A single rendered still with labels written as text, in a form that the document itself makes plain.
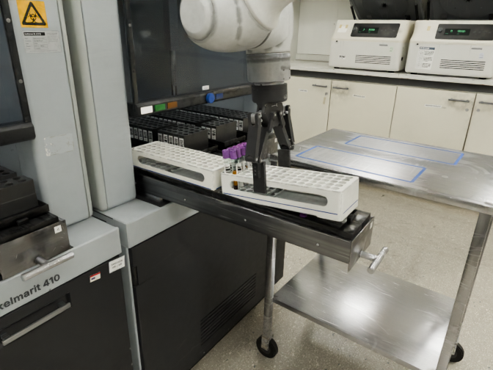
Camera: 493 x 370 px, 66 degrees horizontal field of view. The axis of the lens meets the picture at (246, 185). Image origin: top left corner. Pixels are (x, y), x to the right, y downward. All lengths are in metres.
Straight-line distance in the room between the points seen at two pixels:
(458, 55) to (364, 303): 2.00
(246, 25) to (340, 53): 2.62
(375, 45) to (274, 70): 2.38
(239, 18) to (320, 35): 3.37
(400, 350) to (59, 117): 1.13
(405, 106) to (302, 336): 1.96
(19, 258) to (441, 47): 2.76
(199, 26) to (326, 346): 1.37
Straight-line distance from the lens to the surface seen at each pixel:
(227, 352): 1.63
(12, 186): 0.88
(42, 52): 0.89
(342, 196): 0.75
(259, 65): 0.78
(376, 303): 1.50
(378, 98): 3.14
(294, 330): 1.74
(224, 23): 0.61
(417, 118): 3.09
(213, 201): 0.90
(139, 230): 1.00
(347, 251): 0.77
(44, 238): 0.86
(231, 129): 1.32
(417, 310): 1.52
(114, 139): 1.00
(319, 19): 3.99
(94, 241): 0.92
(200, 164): 0.95
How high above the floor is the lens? 1.17
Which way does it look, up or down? 22 degrees down
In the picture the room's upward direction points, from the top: 1 degrees clockwise
